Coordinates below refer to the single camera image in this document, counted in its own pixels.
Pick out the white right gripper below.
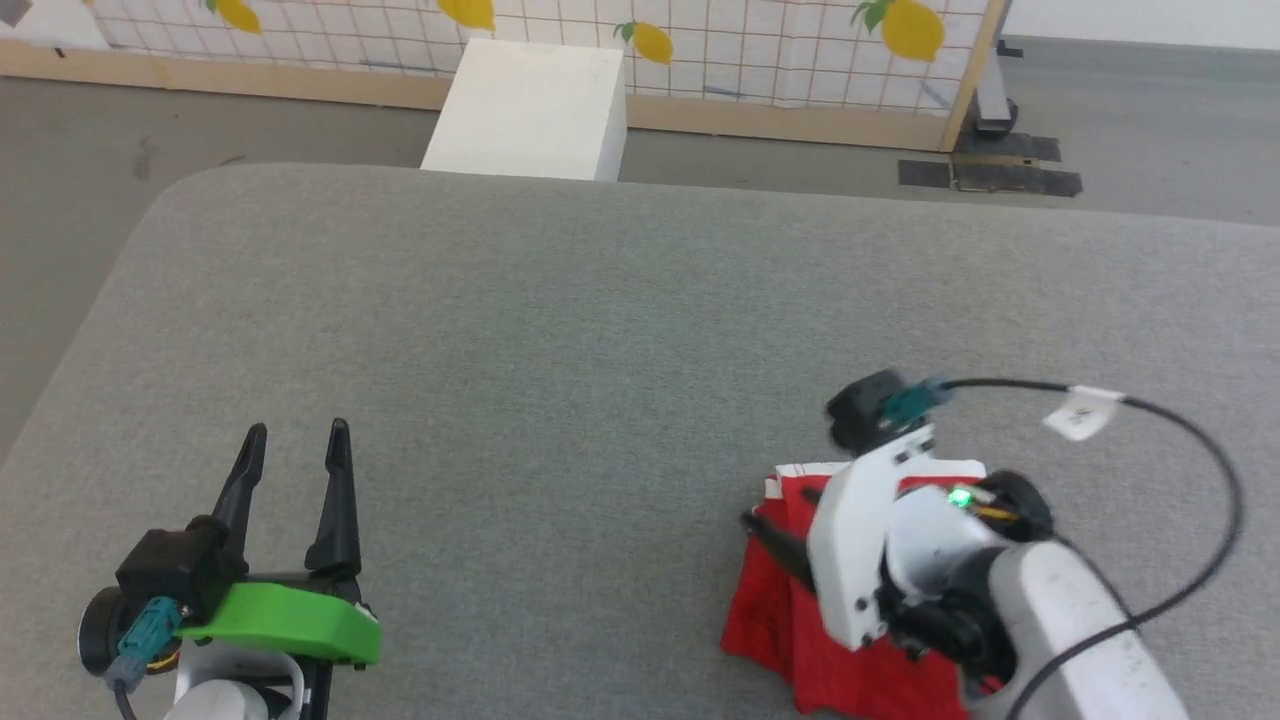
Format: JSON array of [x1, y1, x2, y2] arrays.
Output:
[[739, 424, 938, 654]]

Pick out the red shorts with white stripe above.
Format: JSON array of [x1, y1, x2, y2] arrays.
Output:
[[720, 460, 988, 720]]

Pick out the white rectangular box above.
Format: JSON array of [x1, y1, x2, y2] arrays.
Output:
[[420, 38, 630, 184]]

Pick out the lemon print screen wooden frame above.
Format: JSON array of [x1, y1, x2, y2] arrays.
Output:
[[0, 0, 1012, 154]]

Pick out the white paper cable tag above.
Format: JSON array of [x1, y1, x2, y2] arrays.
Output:
[[1041, 384, 1128, 443]]

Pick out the long black floor plate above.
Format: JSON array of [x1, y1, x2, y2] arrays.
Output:
[[954, 132, 1062, 164], [949, 163, 1084, 199]]

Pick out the grey metal stand leg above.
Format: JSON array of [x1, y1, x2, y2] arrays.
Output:
[[974, 38, 1024, 138]]

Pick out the grey fabric sofa cushion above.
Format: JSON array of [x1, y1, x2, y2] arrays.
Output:
[[0, 163, 1280, 720]]

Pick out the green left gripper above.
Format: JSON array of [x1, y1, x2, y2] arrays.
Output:
[[175, 418, 384, 668]]

